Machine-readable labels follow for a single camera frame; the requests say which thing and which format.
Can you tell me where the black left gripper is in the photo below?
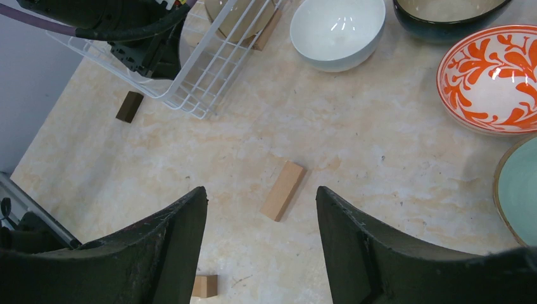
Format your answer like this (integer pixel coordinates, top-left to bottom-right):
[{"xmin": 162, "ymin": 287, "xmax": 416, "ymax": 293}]
[{"xmin": 16, "ymin": 1, "xmax": 189, "ymax": 80}]

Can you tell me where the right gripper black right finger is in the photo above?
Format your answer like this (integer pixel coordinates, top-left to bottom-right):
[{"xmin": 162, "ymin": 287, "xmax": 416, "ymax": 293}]
[{"xmin": 316, "ymin": 186, "xmax": 536, "ymax": 303}]

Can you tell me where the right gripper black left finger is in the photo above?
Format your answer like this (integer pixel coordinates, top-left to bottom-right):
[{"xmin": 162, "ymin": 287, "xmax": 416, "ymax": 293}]
[{"xmin": 1, "ymin": 187, "xmax": 208, "ymax": 303}]

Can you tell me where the beige leaf pattern bowl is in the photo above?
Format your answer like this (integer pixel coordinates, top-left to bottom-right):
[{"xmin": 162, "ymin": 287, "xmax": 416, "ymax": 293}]
[{"xmin": 218, "ymin": 0, "xmax": 275, "ymax": 43}]

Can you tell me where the mint green bowl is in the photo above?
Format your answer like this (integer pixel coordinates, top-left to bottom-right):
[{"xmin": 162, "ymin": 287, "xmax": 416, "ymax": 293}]
[{"xmin": 493, "ymin": 135, "xmax": 536, "ymax": 247}]

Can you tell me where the white footed bowl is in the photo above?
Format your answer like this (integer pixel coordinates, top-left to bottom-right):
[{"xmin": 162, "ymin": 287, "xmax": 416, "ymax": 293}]
[{"xmin": 289, "ymin": 0, "xmax": 386, "ymax": 72}]

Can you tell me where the white orange patterned bowl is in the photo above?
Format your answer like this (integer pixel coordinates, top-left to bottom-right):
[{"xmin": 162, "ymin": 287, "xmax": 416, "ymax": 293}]
[{"xmin": 436, "ymin": 24, "xmax": 536, "ymax": 136}]

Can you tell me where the dark bowl cream inside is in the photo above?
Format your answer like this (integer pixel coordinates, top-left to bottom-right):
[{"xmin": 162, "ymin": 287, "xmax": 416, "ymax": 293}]
[{"xmin": 393, "ymin": 0, "xmax": 512, "ymax": 44}]

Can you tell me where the wooden block under rack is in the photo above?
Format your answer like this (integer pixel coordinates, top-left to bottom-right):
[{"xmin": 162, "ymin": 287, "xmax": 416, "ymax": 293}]
[{"xmin": 252, "ymin": 9, "xmax": 282, "ymax": 51}]

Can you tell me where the arched wooden block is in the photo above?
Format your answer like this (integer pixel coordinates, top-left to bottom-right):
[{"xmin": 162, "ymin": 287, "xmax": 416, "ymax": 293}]
[{"xmin": 191, "ymin": 275, "xmax": 218, "ymax": 298}]

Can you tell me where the dark brown wooden block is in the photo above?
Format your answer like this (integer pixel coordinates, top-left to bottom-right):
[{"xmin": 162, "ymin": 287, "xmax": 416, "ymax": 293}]
[{"xmin": 116, "ymin": 91, "xmax": 144, "ymax": 124}]

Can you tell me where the light wooden block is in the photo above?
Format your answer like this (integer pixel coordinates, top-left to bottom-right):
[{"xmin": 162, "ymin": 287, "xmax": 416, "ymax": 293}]
[{"xmin": 260, "ymin": 161, "xmax": 306, "ymax": 222}]

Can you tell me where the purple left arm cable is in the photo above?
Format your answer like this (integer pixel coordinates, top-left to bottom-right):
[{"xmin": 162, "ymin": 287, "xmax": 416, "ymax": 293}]
[{"xmin": 0, "ymin": 0, "xmax": 198, "ymax": 38}]

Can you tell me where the white wire dish rack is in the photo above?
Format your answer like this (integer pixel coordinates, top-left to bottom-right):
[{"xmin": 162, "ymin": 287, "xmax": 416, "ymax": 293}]
[{"xmin": 47, "ymin": 1, "xmax": 263, "ymax": 119}]

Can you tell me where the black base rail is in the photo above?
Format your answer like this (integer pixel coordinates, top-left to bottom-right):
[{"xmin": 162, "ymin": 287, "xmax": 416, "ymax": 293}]
[{"xmin": 1, "ymin": 172, "xmax": 82, "ymax": 253}]

